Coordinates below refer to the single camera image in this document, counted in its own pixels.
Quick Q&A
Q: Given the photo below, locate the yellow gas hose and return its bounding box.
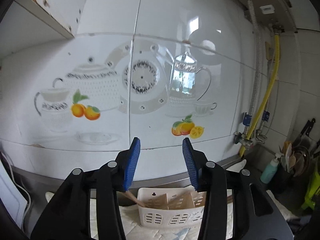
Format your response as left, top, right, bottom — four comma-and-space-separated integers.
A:
238, 33, 281, 158

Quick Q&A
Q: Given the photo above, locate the black utensil crock with spoons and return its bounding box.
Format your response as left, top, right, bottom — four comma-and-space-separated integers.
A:
280, 118, 316, 177

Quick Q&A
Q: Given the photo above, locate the white plastic utensil holder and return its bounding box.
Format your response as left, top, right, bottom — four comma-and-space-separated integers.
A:
137, 186, 206, 229

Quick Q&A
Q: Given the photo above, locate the white quilted mat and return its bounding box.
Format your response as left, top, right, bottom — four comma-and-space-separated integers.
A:
44, 159, 301, 240

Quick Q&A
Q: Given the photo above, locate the teal spray bottle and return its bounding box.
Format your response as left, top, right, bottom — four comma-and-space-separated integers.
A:
260, 153, 281, 184

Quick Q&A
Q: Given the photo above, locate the braided steel water hose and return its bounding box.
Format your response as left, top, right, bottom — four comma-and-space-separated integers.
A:
242, 0, 263, 136
257, 60, 275, 136

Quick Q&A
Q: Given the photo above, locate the white microwave oven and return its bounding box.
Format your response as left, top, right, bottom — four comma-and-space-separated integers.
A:
1, 152, 31, 233

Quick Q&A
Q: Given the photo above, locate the water heater unit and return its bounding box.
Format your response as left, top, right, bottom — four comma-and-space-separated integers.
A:
238, 0, 297, 33

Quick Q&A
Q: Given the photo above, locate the lime green dish rack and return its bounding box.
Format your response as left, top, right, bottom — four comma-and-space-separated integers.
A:
301, 161, 320, 210

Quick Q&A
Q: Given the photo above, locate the wooden chopstick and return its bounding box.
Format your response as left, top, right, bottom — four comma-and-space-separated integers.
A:
124, 191, 147, 207

